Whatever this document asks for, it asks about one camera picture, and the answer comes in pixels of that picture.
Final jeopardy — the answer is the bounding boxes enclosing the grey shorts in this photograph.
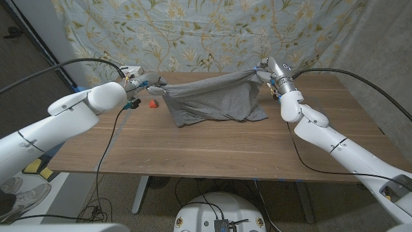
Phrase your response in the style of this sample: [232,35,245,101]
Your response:
[160,69,270,128]

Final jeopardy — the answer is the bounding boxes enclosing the grey sneaker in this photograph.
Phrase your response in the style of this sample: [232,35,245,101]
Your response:
[0,177,23,195]
[0,182,52,223]

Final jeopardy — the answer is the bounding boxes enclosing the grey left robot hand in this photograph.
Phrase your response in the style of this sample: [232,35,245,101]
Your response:
[123,72,168,97]

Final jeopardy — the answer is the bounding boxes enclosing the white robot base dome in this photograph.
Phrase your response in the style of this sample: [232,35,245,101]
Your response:
[173,191,267,232]

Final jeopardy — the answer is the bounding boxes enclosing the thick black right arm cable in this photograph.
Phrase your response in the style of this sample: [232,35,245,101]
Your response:
[292,67,412,123]

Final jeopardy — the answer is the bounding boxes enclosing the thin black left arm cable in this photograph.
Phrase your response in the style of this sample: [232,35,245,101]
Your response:
[95,108,126,215]

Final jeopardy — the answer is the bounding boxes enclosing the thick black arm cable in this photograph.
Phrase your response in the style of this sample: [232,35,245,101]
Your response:
[0,57,127,95]
[292,67,412,123]

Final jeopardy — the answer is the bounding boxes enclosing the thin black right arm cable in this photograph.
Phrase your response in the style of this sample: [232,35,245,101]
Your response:
[285,121,412,191]

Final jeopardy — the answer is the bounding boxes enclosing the white floor board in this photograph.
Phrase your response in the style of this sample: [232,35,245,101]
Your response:
[0,170,96,225]

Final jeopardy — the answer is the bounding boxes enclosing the yellow and black pad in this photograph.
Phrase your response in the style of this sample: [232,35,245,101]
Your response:
[21,157,54,181]

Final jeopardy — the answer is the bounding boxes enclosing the black floor cable bundle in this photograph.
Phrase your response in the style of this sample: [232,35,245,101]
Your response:
[77,197,113,224]

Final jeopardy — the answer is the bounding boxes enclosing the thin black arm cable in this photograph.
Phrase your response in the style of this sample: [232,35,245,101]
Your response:
[285,121,412,191]
[95,108,126,215]

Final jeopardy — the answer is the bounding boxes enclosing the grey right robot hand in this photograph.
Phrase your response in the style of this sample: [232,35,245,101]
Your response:
[255,56,297,95]

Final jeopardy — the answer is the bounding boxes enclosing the white power strip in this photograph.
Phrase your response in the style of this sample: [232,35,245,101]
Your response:
[118,65,144,78]

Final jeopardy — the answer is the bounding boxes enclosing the blue cushion stool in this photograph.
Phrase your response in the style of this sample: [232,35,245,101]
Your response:
[44,141,66,159]

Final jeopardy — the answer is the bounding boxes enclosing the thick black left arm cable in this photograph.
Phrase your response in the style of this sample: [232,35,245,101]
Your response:
[0,57,127,95]

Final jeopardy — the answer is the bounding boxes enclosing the floral printed backdrop cloth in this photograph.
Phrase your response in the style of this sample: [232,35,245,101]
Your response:
[51,0,368,97]

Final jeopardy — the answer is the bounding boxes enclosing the round black floor fan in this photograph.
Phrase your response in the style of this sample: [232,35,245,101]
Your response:
[147,176,171,190]

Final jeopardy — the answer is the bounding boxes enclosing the white table leg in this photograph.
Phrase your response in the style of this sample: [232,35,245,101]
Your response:
[131,175,151,215]

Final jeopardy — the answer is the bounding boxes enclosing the grey electronics module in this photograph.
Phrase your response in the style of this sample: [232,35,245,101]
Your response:
[214,219,238,232]

